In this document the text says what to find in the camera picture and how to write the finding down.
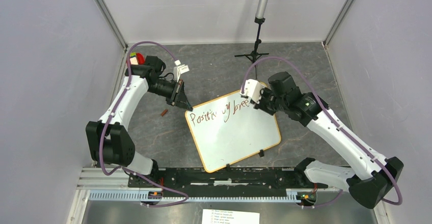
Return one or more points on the white paper sheet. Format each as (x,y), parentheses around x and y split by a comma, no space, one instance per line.
(211,216)

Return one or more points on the yellow framed whiteboard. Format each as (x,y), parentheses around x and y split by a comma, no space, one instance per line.
(228,129)

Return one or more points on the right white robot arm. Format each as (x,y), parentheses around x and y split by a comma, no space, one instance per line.
(369,175)

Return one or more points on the red marker cap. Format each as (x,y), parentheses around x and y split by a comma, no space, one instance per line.
(164,112)

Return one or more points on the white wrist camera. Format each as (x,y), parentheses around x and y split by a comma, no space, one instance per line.
(179,69)
(252,90)

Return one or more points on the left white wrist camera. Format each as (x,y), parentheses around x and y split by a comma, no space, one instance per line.
(179,69)

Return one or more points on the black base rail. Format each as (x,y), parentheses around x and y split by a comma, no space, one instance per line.
(231,182)

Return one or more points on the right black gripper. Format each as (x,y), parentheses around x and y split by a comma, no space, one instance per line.
(263,92)

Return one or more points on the red toy with block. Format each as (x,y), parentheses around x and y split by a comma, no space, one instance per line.
(136,58)

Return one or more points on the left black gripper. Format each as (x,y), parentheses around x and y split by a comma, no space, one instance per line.
(183,102)

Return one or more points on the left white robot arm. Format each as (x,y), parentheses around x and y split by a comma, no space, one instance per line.
(108,138)

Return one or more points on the black tripod stand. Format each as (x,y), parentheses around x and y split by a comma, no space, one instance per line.
(254,55)

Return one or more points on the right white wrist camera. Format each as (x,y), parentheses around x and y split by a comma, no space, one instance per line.
(252,90)

